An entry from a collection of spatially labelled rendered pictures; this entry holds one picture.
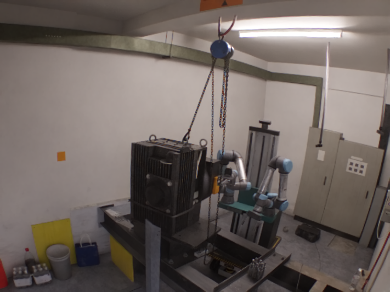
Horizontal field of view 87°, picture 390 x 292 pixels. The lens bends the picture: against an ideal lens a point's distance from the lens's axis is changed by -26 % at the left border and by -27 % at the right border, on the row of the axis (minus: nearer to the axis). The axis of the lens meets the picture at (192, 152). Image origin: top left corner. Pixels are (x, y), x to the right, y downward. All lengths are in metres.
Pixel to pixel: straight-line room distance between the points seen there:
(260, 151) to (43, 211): 2.45
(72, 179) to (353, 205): 4.15
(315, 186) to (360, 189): 0.86
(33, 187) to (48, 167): 0.28
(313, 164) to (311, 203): 0.71
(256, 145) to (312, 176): 2.02
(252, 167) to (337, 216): 2.27
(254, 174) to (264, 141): 0.38
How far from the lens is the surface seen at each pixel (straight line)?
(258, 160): 2.89
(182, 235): 2.28
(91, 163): 3.04
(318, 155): 4.58
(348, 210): 4.61
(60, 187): 2.93
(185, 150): 2.06
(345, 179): 4.50
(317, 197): 4.71
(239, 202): 2.98
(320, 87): 4.72
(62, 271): 3.06
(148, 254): 2.31
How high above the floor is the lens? 2.07
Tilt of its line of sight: 13 degrees down
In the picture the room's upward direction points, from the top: 5 degrees clockwise
